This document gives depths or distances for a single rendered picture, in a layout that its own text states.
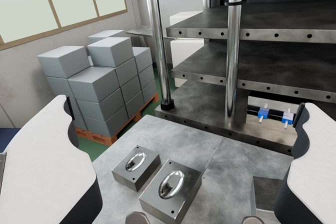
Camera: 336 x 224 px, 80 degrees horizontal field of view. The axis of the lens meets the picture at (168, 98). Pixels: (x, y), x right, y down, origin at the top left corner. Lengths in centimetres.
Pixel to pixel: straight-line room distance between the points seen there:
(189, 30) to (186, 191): 75
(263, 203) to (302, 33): 64
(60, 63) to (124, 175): 152
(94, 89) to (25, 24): 103
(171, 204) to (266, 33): 77
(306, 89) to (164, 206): 76
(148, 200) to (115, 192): 19
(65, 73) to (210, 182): 174
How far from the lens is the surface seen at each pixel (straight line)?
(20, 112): 266
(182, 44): 281
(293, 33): 98
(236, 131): 114
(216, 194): 86
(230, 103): 111
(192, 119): 122
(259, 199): 74
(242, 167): 96
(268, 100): 110
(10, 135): 228
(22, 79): 262
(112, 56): 215
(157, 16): 112
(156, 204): 77
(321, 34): 98
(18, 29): 258
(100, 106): 208
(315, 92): 107
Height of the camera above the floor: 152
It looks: 30 degrees down
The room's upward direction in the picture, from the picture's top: 8 degrees counter-clockwise
